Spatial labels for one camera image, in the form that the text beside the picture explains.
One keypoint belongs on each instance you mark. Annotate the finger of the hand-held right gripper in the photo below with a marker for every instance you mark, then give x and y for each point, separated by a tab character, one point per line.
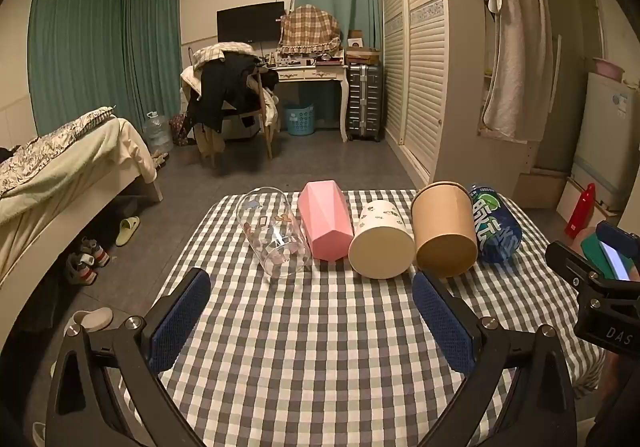
570	263

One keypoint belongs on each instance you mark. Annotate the yellow slipper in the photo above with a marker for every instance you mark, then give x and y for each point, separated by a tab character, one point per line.
127	231

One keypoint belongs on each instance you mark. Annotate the clear printed glass cup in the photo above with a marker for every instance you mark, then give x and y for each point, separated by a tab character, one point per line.
270	238

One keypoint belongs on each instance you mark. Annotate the dark red bag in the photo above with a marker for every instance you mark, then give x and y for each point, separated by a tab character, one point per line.
181	129

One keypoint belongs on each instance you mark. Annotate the white hanging towel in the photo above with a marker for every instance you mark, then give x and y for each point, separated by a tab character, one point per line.
517	52

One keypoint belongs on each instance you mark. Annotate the white desk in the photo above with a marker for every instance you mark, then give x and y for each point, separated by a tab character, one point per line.
310	73

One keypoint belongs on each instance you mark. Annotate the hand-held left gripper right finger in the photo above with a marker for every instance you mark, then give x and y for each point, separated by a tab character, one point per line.
443	323

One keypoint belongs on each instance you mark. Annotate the red bottle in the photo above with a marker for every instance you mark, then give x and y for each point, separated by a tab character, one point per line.
580	212

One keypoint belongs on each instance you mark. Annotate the pink faceted cup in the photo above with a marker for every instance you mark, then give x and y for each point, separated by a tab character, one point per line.
324	222

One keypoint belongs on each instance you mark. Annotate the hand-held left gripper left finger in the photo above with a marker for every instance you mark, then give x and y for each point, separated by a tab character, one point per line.
175	323

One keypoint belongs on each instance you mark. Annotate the black monitor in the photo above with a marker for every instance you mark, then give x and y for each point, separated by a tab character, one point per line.
250	22

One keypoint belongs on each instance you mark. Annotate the blue laundry basket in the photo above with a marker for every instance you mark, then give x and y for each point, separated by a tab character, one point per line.
300	119

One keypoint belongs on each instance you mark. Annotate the patterned quilt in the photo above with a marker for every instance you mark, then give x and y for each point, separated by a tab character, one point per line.
45	152

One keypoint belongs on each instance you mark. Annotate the white printed paper cup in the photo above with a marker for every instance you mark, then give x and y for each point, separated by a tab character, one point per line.
382	252

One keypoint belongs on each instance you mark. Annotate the clear water jug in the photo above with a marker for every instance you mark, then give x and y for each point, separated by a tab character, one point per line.
157	132

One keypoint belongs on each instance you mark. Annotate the chair piled with clothes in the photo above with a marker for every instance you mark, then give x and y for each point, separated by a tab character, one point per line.
225	87

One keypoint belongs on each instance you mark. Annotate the grey checkered tablecloth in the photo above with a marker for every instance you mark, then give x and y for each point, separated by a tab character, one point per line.
320	357

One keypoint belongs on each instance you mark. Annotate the stack of brown boxes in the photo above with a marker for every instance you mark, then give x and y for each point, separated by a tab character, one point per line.
362	52

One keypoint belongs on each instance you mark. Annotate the plaid cloth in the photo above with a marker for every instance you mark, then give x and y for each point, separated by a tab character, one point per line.
310	29

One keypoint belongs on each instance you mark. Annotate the wooden chair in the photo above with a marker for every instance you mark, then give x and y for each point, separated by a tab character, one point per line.
265	127

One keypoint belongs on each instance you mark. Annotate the pink basin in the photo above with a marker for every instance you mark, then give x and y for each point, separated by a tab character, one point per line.
609	68

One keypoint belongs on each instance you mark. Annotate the brown paper cup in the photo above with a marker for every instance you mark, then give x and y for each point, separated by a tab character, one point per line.
442	233

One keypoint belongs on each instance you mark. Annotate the narrow green curtain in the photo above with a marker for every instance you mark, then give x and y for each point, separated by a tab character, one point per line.
152	42

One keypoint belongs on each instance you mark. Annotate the grey sneaker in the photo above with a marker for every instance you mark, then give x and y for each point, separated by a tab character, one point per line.
81	269
95	253

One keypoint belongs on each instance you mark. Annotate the blue drink can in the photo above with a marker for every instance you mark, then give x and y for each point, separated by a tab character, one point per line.
496	227

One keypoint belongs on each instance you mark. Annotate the silver suitcase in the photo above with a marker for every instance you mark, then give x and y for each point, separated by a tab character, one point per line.
364	99

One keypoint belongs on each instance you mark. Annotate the cardboard box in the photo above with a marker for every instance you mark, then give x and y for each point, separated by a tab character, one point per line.
540	189

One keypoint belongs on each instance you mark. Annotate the bed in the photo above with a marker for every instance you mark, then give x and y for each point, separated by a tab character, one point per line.
100	187

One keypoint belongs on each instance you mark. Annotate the white slipper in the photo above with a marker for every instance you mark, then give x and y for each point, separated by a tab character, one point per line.
90	319

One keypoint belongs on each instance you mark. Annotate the white louvered wardrobe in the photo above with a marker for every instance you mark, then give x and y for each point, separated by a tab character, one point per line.
425	57

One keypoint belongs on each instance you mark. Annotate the white fridge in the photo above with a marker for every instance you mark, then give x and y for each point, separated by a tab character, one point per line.
607	137

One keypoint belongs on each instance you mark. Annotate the wide green curtain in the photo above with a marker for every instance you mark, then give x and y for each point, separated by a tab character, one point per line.
75	57

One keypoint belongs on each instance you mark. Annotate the cream blanket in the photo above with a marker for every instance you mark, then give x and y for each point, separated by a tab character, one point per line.
75	177

